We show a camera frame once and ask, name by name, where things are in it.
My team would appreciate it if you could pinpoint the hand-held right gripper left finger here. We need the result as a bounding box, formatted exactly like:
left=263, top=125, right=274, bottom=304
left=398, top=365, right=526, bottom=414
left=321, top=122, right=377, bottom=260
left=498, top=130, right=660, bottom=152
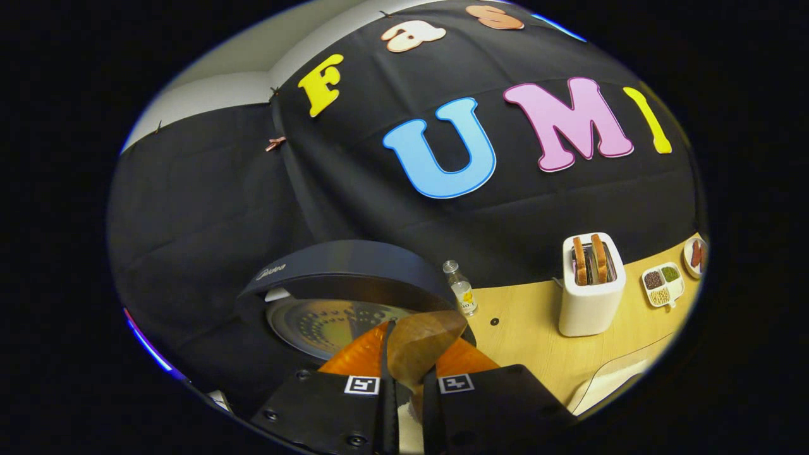
left=248, top=319, right=399, bottom=455

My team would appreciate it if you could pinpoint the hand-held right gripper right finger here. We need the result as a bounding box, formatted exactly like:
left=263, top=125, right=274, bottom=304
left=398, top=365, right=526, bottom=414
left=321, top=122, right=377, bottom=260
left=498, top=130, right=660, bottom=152
left=420, top=338, right=577, bottom=455

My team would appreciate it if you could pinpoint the wooden spoon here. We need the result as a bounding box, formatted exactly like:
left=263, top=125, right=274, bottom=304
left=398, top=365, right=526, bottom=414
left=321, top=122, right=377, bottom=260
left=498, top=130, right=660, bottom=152
left=387, top=310, right=470, bottom=389

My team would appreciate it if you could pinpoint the dark grey rice cooker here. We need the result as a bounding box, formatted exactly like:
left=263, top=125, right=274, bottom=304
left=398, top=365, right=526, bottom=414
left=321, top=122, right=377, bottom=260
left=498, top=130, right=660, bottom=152
left=190, top=239, right=478, bottom=411

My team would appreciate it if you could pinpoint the clear plastic rice container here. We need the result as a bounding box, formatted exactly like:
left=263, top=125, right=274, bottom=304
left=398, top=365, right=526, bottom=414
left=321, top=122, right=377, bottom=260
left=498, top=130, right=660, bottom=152
left=566, top=332, right=677, bottom=418

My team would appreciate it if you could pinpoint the small clear bottle yellow label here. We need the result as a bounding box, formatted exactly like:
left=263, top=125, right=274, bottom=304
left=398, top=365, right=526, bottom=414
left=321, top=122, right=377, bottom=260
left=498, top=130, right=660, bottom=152
left=442, top=260, right=478, bottom=317

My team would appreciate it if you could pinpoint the white toaster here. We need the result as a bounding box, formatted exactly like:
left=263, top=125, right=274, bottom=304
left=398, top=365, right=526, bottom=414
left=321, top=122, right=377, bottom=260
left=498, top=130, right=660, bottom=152
left=558, top=232, right=627, bottom=337

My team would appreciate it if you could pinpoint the toasted bread slice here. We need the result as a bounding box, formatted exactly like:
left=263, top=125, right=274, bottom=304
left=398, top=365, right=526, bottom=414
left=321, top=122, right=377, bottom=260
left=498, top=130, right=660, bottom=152
left=590, top=234, right=609, bottom=284
left=573, top=236, right=588, bottom=286

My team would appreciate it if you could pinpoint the white divided dish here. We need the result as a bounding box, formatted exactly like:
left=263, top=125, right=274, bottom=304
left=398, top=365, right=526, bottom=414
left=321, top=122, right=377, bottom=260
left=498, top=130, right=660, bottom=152
left=641, top=262, right=685, bottom=309

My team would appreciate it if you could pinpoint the black backdrop cloth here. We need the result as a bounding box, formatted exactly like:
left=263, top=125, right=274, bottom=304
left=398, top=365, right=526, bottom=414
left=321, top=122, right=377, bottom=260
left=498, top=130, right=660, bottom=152
left=107, top=0, right=707, bottom=405

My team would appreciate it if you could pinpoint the white round plate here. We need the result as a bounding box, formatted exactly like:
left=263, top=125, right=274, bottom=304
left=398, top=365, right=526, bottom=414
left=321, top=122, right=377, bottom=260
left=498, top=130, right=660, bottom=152
left=683, top=237, right=709, bottom=280

